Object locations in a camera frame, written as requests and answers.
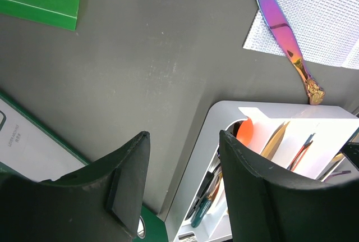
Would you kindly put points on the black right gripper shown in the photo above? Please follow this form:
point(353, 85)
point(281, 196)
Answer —
point(350, 150)

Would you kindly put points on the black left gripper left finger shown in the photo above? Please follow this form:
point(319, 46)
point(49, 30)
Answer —
point(99, 202)

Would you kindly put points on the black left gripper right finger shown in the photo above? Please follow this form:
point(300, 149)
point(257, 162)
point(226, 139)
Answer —
point(266, 202)

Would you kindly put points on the silver chopstick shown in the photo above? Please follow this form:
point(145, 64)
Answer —
point(334, 163)

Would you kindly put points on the iridescent knife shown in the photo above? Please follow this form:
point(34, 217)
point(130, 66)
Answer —
point(283, 34)

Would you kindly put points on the orange chopstick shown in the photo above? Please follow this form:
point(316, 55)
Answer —
point(299, 156)

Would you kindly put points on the white cutlery tray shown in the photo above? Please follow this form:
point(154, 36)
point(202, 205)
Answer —
point(333, 127)

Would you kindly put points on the gold spoon in tray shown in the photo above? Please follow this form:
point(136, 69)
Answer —
point(216, 186)

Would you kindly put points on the black measuring spoon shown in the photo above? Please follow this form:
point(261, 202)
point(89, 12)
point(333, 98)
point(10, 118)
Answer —
point(200, 193)

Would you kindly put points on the orange spoon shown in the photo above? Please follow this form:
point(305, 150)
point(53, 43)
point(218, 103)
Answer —
point(245, 132)

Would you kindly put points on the clear mesh zip pouch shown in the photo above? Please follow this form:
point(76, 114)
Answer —
point(326, 30)

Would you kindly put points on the dark green ring binder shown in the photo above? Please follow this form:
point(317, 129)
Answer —
point(31, 151)

